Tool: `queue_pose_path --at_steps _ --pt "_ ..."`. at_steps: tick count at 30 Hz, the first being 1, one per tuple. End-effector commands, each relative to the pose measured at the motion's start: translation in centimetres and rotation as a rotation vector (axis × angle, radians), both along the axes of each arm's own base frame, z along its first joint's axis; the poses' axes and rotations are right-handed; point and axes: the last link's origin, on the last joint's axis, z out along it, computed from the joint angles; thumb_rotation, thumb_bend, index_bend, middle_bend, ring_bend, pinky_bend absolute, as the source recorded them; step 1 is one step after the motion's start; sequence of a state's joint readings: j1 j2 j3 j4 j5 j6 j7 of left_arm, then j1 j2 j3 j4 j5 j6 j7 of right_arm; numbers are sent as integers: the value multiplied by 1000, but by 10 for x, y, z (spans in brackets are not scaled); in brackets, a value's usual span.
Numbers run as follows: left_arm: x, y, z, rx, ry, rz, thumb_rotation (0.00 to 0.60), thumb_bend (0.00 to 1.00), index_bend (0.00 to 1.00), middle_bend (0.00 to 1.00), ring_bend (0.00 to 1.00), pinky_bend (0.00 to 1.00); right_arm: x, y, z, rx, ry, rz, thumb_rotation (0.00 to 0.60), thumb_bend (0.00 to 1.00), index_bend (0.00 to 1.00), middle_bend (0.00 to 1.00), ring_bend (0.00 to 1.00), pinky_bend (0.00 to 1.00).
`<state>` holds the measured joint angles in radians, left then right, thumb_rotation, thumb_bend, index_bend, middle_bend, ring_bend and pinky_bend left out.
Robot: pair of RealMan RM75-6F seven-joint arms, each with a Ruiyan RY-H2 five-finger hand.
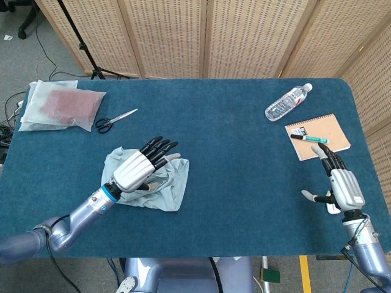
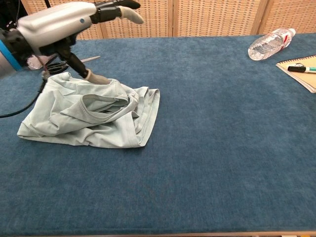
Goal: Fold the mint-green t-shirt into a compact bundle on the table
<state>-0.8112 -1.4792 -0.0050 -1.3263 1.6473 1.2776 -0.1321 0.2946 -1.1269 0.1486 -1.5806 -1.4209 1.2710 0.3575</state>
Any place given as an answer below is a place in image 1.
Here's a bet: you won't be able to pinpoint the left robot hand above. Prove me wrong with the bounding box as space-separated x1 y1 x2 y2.
109 136 184 194

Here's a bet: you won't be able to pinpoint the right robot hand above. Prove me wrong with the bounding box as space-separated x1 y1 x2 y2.
301 142 367 216

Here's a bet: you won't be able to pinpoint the light blue t-shirt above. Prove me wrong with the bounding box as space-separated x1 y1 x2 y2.
100 146 190 213

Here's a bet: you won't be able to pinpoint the black green marker pen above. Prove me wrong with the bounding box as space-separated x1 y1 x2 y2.
290 133 331 145

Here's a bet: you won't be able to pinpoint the brown spiral notebook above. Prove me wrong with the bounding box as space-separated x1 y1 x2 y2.
284 113 351 162

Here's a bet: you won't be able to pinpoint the plastic bag with red cloth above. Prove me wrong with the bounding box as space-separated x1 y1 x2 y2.
18 88 107 132

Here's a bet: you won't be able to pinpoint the blue velvet table cover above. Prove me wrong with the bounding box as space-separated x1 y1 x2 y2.
0 78 391 259

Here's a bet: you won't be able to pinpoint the clear plastic water bottle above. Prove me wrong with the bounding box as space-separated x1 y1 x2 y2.
265 82 313 122

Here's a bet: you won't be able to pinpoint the white pole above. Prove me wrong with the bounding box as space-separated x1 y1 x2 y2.
261 256 271 293

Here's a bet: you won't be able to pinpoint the lavender robot torso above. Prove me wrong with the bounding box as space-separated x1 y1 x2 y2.
117 258 254 293

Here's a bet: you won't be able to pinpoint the green block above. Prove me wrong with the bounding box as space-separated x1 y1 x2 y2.
259 268 280 283

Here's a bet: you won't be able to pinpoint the white translucent plastic bag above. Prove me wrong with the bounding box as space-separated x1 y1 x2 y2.
18 79 79 131

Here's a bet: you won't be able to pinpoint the black tripod stand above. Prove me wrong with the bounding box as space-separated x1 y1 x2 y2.
56 0 131 80

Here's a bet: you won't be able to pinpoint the black office chair base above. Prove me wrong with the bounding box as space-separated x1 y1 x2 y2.
0 0 39 40

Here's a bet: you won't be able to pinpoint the black-handled scissors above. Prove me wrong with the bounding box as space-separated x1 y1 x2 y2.
95 108 139 134

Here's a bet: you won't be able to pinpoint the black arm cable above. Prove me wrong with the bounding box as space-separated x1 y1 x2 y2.
45 214 81 293

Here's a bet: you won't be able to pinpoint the black cable bundle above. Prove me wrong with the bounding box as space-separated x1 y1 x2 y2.
0 91 27 155

